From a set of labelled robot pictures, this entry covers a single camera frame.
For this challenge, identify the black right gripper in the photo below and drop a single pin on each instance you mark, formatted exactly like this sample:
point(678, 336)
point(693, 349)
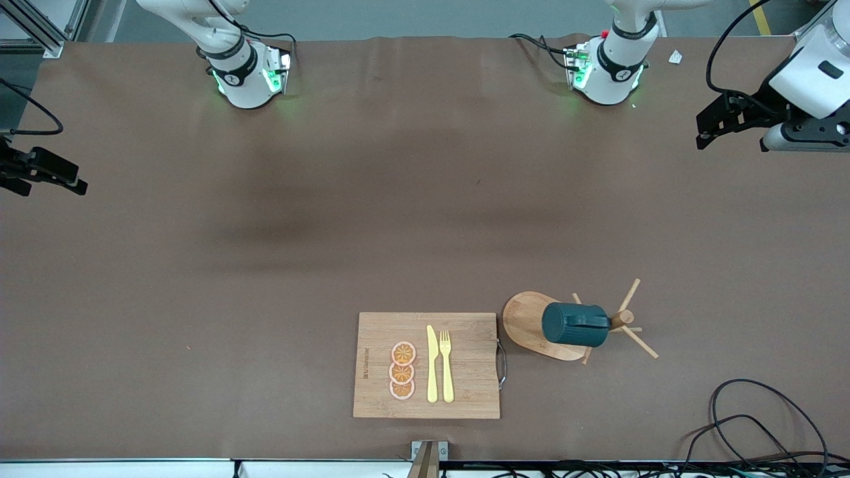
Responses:
point(14, 166)

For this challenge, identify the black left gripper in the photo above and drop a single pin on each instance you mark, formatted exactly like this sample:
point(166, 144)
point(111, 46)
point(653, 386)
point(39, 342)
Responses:
point(756, 107)

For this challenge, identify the dark green cup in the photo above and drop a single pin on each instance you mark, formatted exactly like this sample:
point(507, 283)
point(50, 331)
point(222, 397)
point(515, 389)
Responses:
point(571, 335)

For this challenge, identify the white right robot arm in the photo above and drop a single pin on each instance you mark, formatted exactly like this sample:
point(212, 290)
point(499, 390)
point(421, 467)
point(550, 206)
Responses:
point(242, 79)

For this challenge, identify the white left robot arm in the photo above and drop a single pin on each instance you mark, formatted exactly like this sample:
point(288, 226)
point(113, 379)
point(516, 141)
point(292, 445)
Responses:
point(813, 79)

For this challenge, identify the small white paper scrap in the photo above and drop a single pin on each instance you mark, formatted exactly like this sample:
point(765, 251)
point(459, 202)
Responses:
point(675, 58)

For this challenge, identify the brown table cover mat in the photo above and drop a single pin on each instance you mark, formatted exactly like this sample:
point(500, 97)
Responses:
point(265, 265)

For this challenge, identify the wooden mug tree stand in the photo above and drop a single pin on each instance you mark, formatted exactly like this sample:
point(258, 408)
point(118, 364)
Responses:
point(524, 322)

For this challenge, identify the orange slice toy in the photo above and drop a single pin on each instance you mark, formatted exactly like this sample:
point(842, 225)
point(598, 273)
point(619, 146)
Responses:
point(401, 374)
point(402, 391)
point(403, 353)

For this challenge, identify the bamboo cutting board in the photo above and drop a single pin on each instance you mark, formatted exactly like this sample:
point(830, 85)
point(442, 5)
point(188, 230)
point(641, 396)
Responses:
point(465, 392)

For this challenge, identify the yellow plastic fork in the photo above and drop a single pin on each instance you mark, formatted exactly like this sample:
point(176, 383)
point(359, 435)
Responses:
point(447, 378)

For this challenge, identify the yellow plastic knife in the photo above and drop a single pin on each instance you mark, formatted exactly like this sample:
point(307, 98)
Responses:
point(432, 372)

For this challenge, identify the aluminium frame profile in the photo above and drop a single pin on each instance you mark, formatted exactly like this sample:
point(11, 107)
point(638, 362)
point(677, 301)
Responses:
point(40, 33)
point(809, 30)

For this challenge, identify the white table edge rail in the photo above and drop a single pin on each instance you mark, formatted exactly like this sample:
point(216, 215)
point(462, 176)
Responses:
point(133, 469)

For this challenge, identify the metal table edge bracket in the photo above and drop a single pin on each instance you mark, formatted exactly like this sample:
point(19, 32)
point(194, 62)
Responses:
point(428, 458)

